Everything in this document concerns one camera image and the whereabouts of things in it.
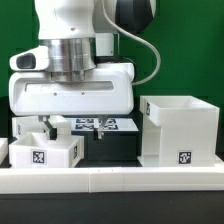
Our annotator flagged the white front drawer box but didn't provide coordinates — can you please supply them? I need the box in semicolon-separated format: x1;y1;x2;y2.
9;132;84;168

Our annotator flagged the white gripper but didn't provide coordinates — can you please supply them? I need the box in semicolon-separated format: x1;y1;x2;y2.
9;63;134;140

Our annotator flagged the marker tag sheet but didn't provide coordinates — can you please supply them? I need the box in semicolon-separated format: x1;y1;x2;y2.
68;118;138;132

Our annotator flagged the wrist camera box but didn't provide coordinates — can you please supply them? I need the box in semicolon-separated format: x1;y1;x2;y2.
9;46;50;71

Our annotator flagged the white front barrier wall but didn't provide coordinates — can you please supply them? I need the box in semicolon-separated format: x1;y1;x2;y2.
0;165;224;194

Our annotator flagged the white drawer box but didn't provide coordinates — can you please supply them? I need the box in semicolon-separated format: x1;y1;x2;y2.
9;132;84;168
12;115;71;139

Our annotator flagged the white barrier wall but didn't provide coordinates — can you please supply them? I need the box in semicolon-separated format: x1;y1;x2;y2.
0;138;8;165
0;165;224;194

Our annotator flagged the white drawer cabinet frame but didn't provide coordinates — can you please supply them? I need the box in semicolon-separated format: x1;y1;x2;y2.
138;96;221;167

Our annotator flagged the white left barrier wall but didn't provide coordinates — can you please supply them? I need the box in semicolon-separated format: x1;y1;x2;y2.
0;138;8;165

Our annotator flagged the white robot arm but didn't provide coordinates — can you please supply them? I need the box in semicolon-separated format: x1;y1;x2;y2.
9;0;156;140

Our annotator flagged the white hanging cable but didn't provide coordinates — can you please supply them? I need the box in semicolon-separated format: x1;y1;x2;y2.
100;0;162;87

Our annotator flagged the white rear drawer box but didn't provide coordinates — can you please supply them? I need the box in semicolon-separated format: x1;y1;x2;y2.
12;115;71;139

